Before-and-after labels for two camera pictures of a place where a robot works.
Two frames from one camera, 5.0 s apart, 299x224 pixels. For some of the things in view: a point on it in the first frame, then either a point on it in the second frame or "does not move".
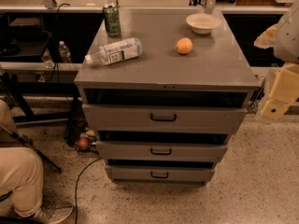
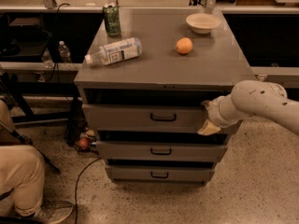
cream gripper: x=288 y=41 -> x=214 y=113
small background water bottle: x=64 y=52 does not move
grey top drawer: x=165 y=119 does not move
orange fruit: x=184 y=46 does not move
